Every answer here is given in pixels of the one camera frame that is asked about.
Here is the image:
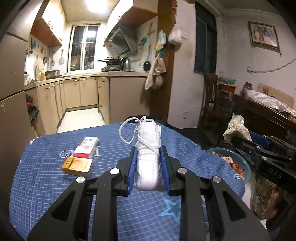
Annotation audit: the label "bag of white grains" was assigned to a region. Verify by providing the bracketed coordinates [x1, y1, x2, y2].
[223, 113, 252, 144]

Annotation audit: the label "yellow orange box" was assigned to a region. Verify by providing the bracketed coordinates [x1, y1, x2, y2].
[61, 157, 92, 177]

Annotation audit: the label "white red medicine box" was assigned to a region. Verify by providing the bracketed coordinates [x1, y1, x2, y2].
[73, 137, 99, 159]

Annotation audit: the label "white string bundle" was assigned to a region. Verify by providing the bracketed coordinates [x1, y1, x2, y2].
[118, 115, 165, 191]

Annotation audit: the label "kitchen base cabinets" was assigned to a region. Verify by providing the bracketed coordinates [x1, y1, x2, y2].
[25, 71, 151, 136]

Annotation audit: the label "kitchen window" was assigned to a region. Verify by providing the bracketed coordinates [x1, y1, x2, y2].
[68, 24, 100, 72]

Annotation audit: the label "right hand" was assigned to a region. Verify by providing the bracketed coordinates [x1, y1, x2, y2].
[263, 189, 292, 230]

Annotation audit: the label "blue plastic basin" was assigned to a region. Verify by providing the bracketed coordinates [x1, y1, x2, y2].
[208, 147, 251, 183]

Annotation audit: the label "dark wooden table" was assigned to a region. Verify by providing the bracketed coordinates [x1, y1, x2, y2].
[232, 94, 295, 142]

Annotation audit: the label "blue checkered tablecloth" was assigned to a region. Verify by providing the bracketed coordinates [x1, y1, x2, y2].
[9, 120, 245, 240]

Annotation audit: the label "wooden chair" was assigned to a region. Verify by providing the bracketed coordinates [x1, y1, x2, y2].
[198, 72, 218, 128]

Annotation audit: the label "grey refrigerator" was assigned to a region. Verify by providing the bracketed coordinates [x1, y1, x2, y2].
[1, 1, 41, 196]

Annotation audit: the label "hanging cloth bags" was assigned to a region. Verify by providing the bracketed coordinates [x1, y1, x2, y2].
[144, 54, 167, 91]

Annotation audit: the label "hanging white plastic bag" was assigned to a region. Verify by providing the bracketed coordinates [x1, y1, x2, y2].
[168, 24, 183, 46]

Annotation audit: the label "steel kettle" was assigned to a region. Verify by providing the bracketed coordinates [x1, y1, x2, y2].
[119, 58, 131, 71]

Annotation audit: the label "black frying pan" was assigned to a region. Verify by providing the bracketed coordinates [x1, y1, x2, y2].
[97, 58, 121, 65]

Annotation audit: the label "range hood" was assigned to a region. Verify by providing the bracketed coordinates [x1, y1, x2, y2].
[104, 26, 137, 57]

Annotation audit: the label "framed wall picture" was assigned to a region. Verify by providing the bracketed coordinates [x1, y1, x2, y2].
[248, 22, 280, 52]

